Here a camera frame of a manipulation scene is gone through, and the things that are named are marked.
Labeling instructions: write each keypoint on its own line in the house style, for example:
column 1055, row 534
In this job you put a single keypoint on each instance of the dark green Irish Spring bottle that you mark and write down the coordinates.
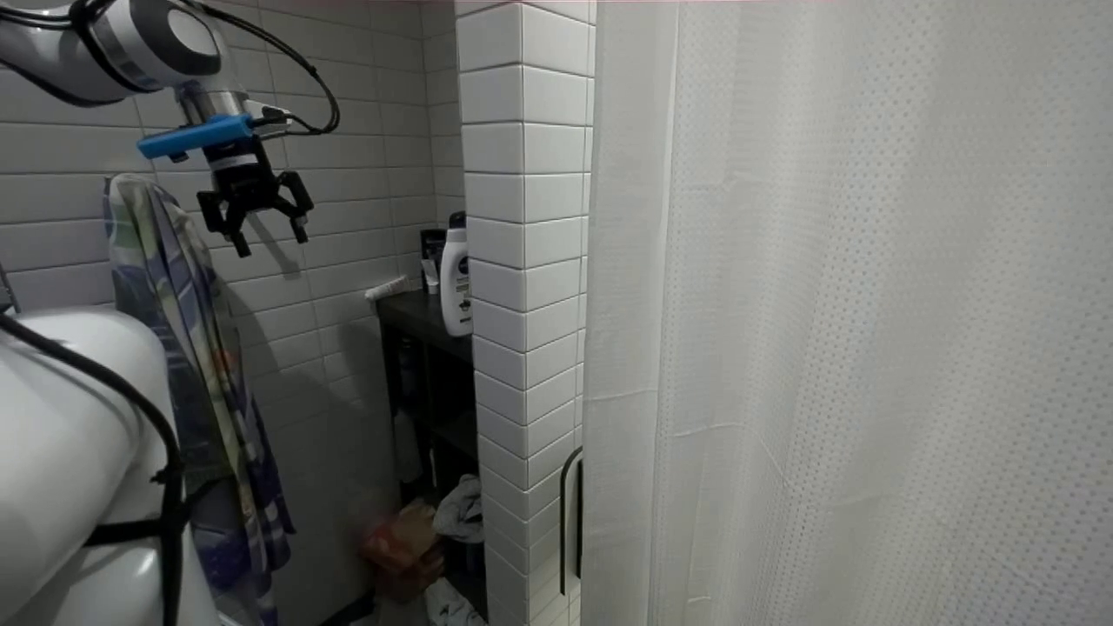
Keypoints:
column 433, row 255

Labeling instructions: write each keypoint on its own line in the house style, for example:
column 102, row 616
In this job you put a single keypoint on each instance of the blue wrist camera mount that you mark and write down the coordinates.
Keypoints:
column 198, row 137

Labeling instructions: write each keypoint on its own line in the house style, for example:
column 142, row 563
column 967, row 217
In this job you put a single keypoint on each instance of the orange package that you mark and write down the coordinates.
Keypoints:
column 403, row 544

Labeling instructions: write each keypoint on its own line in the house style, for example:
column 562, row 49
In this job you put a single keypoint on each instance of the pale plastic bottle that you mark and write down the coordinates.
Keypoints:
column 406, row 449

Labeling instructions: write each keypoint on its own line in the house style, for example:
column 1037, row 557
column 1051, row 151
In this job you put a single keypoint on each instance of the white board with black rim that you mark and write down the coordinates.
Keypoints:
column 570, row 523

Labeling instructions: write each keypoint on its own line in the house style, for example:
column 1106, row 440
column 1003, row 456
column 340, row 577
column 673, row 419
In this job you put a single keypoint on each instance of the black shelf unit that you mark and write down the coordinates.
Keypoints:
column 429, row 348

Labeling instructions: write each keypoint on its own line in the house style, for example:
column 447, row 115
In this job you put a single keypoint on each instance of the white Nivea bottle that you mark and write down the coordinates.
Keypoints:
column 456, row 280

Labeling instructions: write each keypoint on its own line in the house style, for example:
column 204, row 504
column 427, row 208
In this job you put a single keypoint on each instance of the white crumpled bag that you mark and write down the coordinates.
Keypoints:
column 461, row 508
column 447, row 607

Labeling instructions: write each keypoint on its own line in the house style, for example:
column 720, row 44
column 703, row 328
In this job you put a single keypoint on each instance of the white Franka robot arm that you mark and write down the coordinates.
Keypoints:
column 71, row 462

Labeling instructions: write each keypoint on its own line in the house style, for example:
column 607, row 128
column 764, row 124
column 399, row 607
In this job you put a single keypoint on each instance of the white shower curtain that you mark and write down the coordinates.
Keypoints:
column 870, row 348

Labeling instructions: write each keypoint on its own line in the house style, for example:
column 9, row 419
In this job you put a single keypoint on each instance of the blue green white towel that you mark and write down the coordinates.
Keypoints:
column 198, row 348

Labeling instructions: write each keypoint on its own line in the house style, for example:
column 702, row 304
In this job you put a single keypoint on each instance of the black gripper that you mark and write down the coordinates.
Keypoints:
column 247, row 186

